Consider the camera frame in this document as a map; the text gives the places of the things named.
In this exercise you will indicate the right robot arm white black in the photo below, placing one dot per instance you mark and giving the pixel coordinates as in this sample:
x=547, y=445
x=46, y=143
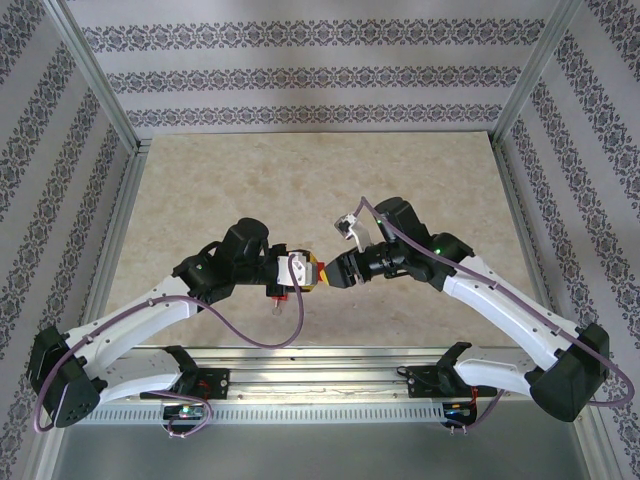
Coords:
x=495, y=310

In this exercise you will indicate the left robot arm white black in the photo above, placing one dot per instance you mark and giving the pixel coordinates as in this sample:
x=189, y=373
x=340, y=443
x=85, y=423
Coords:
x=135, y=320

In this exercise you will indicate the controller board green light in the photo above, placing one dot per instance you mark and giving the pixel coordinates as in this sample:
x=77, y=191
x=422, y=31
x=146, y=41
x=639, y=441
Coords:
x=185, y=411
x=457, y=411

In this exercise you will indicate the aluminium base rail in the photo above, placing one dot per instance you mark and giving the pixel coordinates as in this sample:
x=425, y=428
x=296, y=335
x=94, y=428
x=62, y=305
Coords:
x=310, y=380

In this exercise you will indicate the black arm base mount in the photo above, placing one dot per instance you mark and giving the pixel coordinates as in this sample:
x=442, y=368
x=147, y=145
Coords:
x=420, y=382
x=215, y=382

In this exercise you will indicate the aluminium frame side rail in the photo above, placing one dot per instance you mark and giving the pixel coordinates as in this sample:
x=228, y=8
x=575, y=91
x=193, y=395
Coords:
x=117, y=225
x=530, y=240

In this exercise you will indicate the grey metal base plate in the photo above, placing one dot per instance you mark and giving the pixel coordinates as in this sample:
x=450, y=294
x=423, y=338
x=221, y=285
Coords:
x=320, y=452

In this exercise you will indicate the aluminium frame post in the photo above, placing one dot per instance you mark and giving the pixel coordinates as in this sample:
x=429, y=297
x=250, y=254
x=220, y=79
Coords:
x=95, y=75
x=540, y=70

